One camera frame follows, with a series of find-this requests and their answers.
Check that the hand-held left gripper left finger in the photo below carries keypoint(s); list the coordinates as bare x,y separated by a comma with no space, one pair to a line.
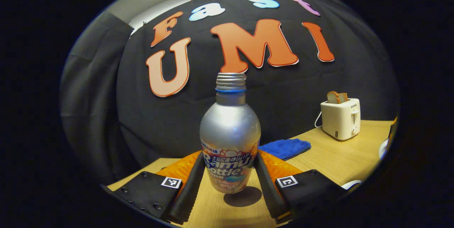
188,196

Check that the white toaster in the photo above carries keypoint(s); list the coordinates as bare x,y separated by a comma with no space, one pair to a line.
340,120

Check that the blue towel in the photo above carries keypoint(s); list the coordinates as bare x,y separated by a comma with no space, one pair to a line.
285,147

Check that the brown bread slice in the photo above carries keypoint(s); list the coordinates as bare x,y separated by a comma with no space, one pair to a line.
332,97
344,98

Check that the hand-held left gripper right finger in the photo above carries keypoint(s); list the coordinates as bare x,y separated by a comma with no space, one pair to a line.
271,196

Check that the silver water bottle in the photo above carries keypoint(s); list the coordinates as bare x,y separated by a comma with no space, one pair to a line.
230,128

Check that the black backdrop cloth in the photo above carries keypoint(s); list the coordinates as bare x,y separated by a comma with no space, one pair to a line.
283,89

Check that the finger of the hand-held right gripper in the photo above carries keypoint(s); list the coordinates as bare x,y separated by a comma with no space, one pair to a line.
393,130

